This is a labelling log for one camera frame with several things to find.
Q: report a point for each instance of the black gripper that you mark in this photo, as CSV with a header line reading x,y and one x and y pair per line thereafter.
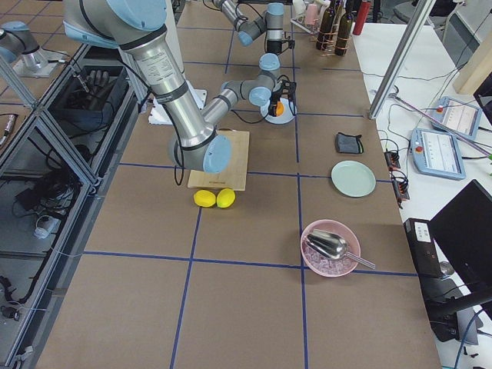
x,y
274,104
273,46

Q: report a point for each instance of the orange fruit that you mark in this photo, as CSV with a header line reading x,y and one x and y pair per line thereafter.
x,y
279,110

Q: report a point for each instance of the light blue plate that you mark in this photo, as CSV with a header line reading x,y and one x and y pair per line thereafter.
x,y
290,110

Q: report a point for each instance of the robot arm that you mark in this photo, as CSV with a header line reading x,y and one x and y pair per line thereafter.
x,y
139,29
269,23

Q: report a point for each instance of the light green plate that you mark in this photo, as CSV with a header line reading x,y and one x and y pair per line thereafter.
x,y
353,179

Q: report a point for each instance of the white cup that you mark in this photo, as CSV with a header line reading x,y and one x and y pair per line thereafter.
x,y
299,7

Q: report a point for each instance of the pink cup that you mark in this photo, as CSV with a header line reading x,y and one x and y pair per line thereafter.
x,y
311,15

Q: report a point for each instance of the bamboo cutting board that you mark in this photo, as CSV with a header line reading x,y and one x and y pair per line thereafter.
x,y
230,147

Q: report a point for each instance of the folded grey cloth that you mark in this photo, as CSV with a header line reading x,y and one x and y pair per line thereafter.
x,y
348,144

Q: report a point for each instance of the red cylinder bottle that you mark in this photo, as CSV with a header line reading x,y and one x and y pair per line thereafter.
x,y
362,14

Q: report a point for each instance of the upper yellow lemon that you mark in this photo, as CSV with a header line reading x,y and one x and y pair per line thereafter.
x,y
225,198

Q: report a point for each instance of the yellow lemon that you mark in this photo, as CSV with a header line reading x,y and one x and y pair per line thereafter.
x,y
204,198
225,198

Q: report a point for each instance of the lower yellow lemon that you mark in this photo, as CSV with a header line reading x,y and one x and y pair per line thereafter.
x,y
204,198

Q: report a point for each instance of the metal scoop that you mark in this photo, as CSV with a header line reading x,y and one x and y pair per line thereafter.
x,y
333,246

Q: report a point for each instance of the pink bowl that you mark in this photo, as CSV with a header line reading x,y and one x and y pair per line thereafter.
x,y
327,267

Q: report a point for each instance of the near teach pendant tablet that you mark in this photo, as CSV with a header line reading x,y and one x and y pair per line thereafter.
x,y
436,153

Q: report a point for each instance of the teach pendant tablet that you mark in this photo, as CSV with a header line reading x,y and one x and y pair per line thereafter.
x,y
457,115
436,153

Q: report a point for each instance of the far teach pendant tablet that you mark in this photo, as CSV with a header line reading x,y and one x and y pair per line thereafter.
x,y
457,115

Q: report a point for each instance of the black computer box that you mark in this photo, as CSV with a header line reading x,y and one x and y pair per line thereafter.
x,y
423,250

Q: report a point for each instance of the black monitor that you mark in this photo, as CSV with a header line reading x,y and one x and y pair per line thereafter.
x,y
462,230

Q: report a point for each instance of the copper wire bottle rack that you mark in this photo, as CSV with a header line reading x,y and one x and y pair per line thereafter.
x,y
331,43

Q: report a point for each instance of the aluminium frame post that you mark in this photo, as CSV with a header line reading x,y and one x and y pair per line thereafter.
x,y
411,32

